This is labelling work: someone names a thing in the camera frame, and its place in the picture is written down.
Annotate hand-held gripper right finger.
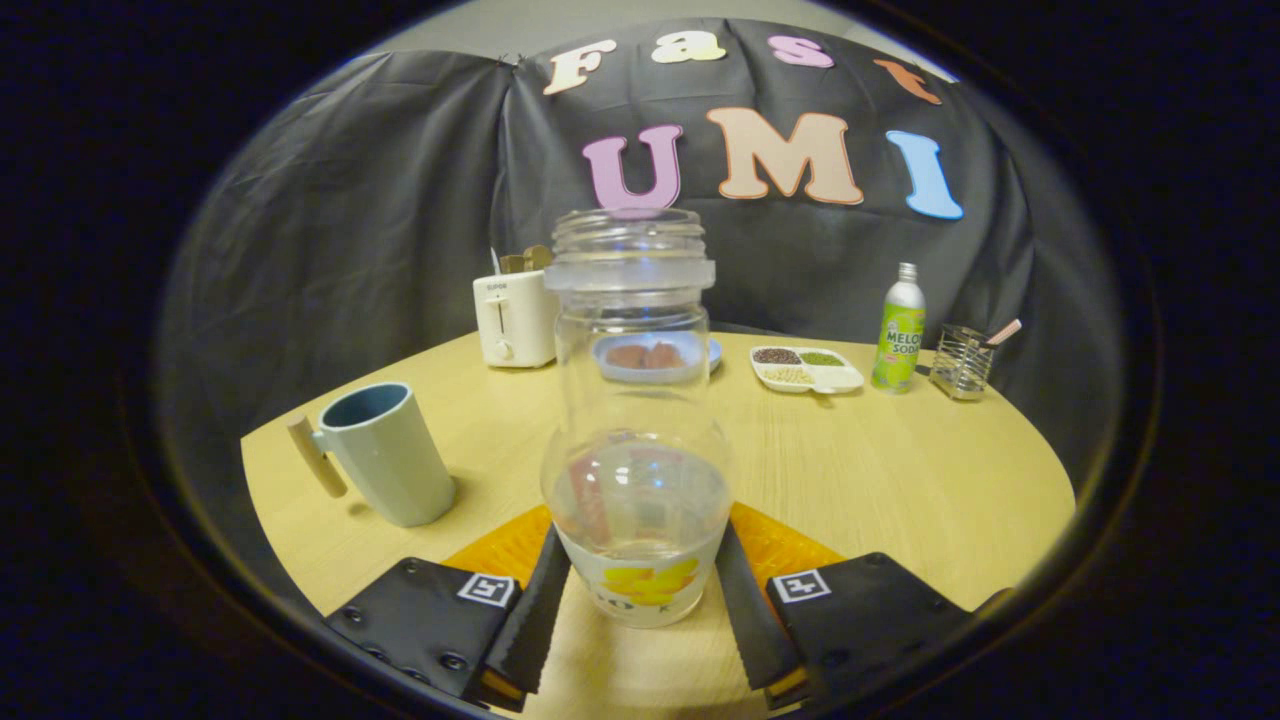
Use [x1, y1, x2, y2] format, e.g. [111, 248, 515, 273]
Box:
[715, 502, 1011, 711]

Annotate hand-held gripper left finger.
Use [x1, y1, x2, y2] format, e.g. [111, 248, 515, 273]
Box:
[325, 503, 573, 713]

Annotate clear glass juice bottle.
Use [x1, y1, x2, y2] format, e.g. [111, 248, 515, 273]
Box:
[540, 207, 734, 629]

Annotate pale blue cup wooden handle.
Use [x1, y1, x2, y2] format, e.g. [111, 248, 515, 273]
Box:
[287, 382, 457, 528]

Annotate green soda bottle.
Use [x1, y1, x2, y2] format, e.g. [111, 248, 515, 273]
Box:
[871, 263, 927, 393]

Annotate wooden table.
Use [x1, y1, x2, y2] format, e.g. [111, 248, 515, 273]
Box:
[240, 330, 1077, 720]

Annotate white divided dish with grains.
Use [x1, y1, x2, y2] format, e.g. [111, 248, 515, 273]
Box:
[750, 345, 865, 395]

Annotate blue plate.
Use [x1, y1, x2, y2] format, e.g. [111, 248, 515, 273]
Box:
[592, 332, 723, 385]

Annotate brown food pieces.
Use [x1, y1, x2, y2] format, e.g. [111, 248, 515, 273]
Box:
[605, 342, 686, 371]

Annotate white toaster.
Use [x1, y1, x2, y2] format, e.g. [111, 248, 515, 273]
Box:
[473, 268, 561, 369]

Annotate black backdrop cloth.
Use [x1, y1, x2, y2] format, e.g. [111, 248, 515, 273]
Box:
[160, 18, 1141, 471]

